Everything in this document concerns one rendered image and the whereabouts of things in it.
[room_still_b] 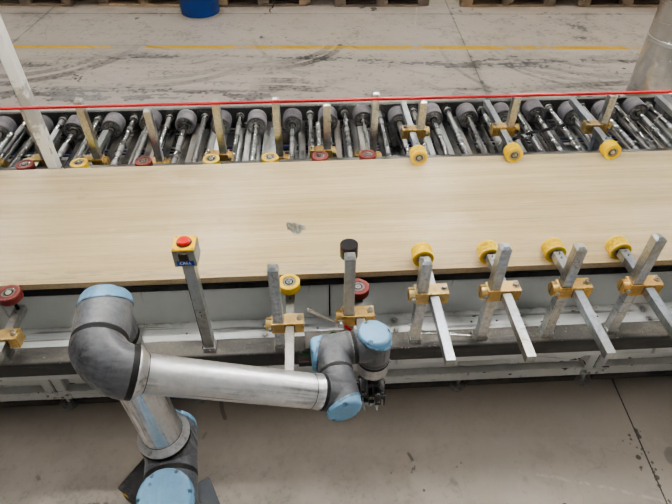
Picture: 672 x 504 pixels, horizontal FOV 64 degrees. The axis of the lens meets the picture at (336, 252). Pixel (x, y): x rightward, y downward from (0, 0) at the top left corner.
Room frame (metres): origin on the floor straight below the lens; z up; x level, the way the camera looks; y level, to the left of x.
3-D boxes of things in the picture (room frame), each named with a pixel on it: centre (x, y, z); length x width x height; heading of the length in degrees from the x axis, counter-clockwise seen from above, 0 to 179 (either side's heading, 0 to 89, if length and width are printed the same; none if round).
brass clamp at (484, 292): (1.28, -0.57, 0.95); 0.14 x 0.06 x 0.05; 93
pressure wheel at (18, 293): (1.31, 1.17, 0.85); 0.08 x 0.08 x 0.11
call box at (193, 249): (1.22, 0.46, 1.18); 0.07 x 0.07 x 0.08; 3
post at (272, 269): (1.24, 0.20, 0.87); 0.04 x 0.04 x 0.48; 3
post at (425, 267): (1.26, -0.29, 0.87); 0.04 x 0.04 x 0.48; 3
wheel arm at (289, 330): (1.17, 0.16, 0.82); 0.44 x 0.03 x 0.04; 3
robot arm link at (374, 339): (0.90, -0.10, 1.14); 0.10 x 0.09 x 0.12; 101
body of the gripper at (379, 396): (0.89, -0.10, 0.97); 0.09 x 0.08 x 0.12; 3
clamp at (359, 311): (1.25, -0.07, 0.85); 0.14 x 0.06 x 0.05; 93
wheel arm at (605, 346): (1.25, -0.84, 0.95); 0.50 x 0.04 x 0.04; 3
